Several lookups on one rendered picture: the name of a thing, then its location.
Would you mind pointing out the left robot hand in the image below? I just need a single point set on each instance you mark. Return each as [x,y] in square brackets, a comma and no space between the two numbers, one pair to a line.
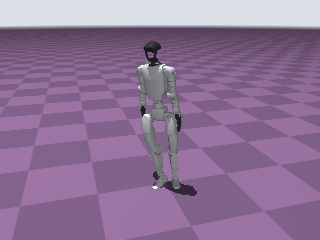
[179,122]

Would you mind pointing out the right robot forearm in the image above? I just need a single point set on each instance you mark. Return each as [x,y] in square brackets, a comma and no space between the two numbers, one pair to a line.
[143,100]

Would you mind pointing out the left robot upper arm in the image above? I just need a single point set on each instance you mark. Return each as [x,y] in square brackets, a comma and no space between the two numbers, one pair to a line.
[170,73]

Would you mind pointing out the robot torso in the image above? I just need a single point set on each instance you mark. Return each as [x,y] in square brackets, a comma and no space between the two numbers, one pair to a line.
[157,88]

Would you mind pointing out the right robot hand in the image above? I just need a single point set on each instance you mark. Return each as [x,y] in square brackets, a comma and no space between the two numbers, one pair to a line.
[143,111]

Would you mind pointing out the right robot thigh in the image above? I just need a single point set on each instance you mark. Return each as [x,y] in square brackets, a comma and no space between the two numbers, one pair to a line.
[150,134]

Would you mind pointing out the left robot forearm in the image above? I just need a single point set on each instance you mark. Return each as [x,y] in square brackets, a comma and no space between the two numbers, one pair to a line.
[175,105]

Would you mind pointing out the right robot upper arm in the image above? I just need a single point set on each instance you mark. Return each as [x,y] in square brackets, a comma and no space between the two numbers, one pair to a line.
[141,88]

